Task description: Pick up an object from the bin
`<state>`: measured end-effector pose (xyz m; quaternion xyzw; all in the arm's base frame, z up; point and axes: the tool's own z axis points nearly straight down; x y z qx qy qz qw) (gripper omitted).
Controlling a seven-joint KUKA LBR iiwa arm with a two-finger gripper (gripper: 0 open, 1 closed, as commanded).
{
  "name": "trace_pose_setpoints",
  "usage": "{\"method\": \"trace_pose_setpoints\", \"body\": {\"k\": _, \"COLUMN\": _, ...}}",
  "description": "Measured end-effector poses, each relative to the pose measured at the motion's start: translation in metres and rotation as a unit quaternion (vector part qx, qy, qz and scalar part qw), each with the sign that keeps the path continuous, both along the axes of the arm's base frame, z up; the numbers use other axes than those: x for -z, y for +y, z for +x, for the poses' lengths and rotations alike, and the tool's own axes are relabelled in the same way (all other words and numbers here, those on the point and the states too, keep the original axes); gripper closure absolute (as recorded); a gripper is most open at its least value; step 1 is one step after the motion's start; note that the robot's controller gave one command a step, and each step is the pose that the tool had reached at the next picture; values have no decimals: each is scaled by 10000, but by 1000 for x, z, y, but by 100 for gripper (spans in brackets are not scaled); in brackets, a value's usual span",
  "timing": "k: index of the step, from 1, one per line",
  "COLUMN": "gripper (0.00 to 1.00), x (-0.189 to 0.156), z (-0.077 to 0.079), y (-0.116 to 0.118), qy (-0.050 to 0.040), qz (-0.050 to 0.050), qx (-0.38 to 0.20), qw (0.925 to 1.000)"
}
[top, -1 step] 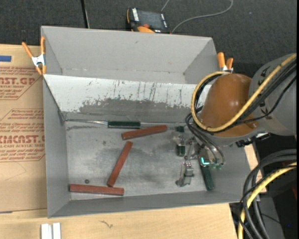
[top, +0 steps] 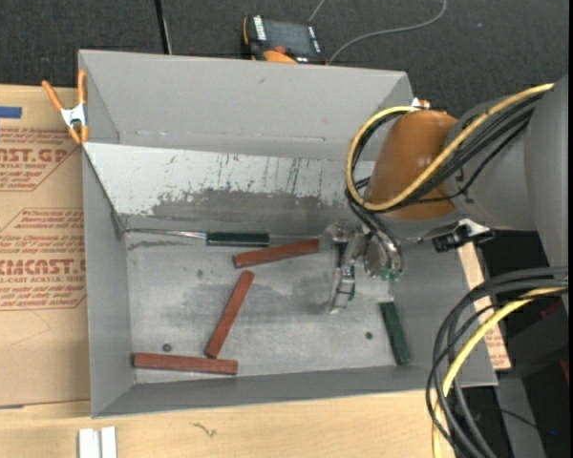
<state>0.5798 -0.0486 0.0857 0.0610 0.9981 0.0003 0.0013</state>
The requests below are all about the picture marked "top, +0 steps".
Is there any black cylinder on white bracket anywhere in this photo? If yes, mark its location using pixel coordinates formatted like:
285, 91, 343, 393
419, 218, 497, 254

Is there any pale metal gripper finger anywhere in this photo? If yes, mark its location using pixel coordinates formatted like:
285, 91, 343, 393
320, 223, 349, 257
328, 254, 357, 316

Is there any red-brown flat block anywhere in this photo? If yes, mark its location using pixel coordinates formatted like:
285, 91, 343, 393
204, 269, 257, 360
232, 239, 321, 270
132, 351, 240, 377

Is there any dark green flat block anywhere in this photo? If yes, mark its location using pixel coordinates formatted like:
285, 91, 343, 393
205, 231, 271, 248
377, 301, 413, 366

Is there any brown cardboard board, red print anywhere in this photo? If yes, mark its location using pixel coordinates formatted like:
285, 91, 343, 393
0, 82, 513, 412

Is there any grey metal bin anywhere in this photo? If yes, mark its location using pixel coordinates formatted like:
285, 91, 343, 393
77, 49, 500, 419

